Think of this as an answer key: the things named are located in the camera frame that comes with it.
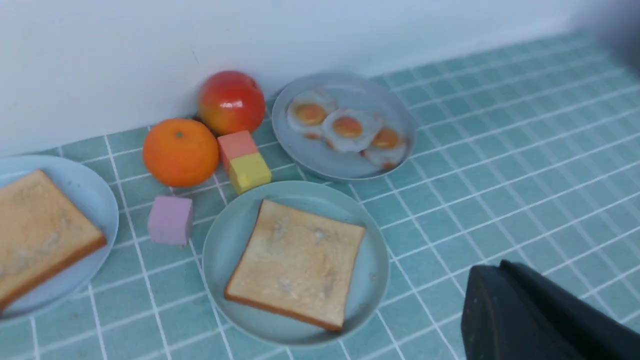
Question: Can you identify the pink cube block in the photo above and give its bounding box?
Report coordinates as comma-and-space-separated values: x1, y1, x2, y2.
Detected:
147, 195, 194, 247

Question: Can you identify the toast slice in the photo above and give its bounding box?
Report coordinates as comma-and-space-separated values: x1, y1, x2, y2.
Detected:
224, 199, 366, 332
0, 169, 107, 310

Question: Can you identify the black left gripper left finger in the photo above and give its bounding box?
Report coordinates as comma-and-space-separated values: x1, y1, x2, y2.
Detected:
461, 260, 640, 360

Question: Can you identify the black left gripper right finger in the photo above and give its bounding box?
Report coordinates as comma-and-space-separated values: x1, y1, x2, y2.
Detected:
571, 0, 640, 79

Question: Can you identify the red apple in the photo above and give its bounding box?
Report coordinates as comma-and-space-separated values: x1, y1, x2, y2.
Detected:
197, 70, 266, 137

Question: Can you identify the mint green centre plate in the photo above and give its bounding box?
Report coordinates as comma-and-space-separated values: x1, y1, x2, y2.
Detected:
202, 180, 390, 347

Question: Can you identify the grey egg plate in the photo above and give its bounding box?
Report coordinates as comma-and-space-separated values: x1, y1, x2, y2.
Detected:
270, 73, 418, 182

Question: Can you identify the salmon cube block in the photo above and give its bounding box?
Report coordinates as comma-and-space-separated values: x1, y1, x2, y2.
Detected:
217, 130, 259, 173

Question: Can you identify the fried egg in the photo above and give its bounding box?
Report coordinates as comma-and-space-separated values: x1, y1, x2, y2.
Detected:
320, 108, 385, 153
286, 88, 338, 140
359, 126, 407, 171

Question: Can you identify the orange fruit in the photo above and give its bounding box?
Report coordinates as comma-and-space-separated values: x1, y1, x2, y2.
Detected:
142, 118, 220, 188

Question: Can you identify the yellow cube block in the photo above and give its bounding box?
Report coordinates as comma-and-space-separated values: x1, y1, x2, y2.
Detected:
228, 152, 272, 195

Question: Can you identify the light blue bread plate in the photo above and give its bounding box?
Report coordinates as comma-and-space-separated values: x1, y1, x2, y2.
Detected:
0, 154, 119, 325

